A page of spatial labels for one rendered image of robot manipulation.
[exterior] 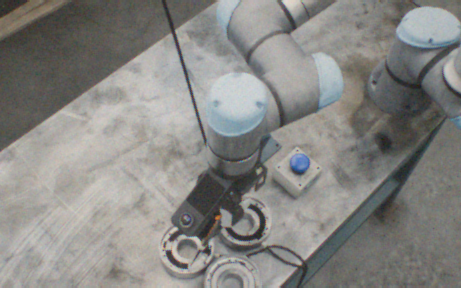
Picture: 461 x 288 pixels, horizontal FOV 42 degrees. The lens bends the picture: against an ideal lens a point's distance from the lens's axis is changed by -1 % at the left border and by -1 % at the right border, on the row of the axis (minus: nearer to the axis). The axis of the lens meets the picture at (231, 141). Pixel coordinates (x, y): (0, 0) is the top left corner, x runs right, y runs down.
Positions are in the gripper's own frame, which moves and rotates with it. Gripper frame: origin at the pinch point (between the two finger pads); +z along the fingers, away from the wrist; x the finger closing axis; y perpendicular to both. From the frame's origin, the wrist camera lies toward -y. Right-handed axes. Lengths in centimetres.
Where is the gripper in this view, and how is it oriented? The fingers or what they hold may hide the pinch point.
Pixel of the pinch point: (217, 219)
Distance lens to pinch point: 104.5
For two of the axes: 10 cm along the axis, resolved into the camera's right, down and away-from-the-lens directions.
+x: -7.2, -6.1, 3.3
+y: 7.0, -6.0, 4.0
